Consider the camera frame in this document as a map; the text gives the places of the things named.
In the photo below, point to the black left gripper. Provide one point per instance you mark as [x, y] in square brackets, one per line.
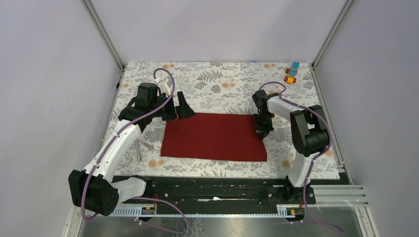
[183, 110]

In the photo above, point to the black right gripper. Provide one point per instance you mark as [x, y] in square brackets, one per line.
[263, 131]

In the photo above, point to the dark red cloth napkin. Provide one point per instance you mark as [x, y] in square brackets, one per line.
[226, 137]

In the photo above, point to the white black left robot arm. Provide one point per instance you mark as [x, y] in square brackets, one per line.
[93, 187]

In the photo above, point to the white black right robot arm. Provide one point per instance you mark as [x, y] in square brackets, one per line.
[310, 132]

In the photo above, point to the floral patterned tablecloth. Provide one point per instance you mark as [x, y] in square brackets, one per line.
[214, 87]

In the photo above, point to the silver fork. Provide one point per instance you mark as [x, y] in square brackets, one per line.
[146, 145]

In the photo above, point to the blue orange toy car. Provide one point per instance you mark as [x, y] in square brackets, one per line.
[291, 73]

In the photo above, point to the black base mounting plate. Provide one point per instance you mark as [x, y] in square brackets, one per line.
[198, 189]

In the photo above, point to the right aluminium frame post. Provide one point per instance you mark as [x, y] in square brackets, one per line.
[330, 36]

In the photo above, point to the aluminium frame post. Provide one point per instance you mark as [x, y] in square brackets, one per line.
[330, 36]
[92, 12]

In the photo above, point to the white slotted cable duct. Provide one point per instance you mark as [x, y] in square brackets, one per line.
[204, 209]

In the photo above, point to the left aluminium frame post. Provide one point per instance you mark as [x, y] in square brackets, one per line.
[92, 12]

